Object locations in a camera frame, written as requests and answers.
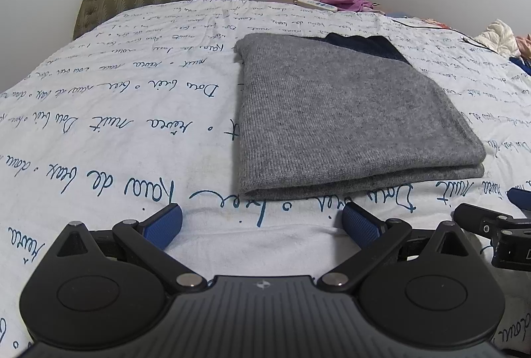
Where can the floral cloth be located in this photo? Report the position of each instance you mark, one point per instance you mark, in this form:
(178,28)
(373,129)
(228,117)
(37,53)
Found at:
(436,23)

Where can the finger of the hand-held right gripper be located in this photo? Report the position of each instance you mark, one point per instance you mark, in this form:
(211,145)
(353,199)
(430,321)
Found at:
(477,219)
(520,199)

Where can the blue garment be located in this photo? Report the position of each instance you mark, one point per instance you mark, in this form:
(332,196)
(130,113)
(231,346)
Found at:
(522,65)

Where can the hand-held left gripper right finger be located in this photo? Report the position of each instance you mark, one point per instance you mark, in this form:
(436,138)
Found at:
(361,224)

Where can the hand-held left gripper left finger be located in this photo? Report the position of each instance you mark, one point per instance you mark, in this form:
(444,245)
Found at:
(164,226)

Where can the grey sweater with navy sleeves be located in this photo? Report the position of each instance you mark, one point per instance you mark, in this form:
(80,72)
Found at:
(352,121)

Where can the purple cloth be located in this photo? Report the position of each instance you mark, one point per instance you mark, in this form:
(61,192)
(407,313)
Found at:
(352,2)

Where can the pink cloth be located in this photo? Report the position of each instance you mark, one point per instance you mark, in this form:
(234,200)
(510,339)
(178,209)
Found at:
(526,46)

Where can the white puffy jacket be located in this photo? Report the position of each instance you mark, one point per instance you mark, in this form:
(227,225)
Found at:
(498,36)

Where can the white quilt with blue script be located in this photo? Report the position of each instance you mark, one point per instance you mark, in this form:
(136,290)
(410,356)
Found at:
(124,100)

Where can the white power strip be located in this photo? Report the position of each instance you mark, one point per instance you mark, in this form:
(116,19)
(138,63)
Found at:
(315,4)

